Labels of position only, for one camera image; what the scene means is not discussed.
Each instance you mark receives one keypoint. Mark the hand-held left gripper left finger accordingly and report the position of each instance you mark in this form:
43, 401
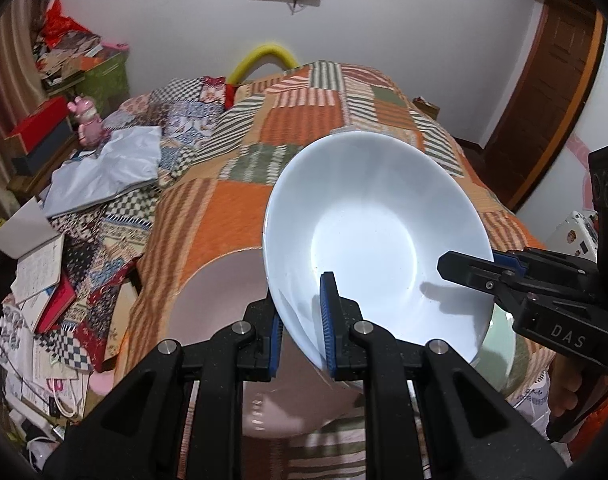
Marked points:
277, 345

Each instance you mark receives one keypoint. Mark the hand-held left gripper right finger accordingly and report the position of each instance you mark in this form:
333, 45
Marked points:
328, 325

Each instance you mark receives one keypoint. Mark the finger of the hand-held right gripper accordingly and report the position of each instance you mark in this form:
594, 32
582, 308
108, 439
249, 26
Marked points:
506, 261
466, 272

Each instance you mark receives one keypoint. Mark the green bowl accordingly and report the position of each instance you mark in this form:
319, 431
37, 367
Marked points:
503, 345

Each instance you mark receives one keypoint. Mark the white bowl with black spots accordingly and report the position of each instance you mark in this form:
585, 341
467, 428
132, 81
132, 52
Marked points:
383, 210

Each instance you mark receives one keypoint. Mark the person's right hand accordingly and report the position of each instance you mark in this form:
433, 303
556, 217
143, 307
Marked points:
563, 390

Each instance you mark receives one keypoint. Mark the pale pink plate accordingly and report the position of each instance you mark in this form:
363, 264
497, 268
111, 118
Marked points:
219, 300

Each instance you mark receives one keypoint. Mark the white stickered case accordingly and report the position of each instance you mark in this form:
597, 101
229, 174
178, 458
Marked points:
576, 235

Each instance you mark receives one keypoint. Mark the striped patchwork blanket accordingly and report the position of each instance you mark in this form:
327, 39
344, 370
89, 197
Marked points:
224, 220

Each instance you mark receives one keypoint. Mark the brown wooden box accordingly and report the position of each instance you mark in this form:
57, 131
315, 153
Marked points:
426, 107

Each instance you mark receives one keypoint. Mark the brown wooden door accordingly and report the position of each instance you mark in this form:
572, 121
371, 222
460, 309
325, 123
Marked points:
548, 95

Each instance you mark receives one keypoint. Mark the red book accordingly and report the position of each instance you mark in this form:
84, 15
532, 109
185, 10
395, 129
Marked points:
56, 305

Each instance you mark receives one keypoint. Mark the floor clutter pile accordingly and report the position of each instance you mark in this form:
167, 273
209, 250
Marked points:
39, 370

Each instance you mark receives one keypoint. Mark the white plastic bag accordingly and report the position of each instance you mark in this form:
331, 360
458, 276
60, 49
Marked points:
109, 165

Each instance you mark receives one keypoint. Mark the checkered patchwork quilt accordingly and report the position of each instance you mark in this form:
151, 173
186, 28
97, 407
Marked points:
184, 110

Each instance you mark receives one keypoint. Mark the open white notebook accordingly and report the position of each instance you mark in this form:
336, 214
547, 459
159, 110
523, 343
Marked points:
29, 250

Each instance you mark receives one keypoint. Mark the yellow foam tube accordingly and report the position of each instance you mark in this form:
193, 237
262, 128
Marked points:
264, 55

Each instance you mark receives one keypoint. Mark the pink pig figurine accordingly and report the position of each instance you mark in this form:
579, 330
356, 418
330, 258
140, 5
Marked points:
90, 125

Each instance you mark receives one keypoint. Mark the grey box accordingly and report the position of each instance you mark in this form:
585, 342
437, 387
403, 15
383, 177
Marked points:
44, 152

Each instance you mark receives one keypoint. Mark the green box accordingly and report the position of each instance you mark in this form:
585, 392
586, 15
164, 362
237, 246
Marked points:
109, 77

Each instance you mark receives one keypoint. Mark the red box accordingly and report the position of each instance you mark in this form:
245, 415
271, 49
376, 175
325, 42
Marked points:
36, 122

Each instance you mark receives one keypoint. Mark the pile of papers and bags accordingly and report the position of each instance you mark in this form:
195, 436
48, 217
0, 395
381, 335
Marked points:
66, 45

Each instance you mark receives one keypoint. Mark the striped brown curtain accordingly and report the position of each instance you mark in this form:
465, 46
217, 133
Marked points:
9, 75

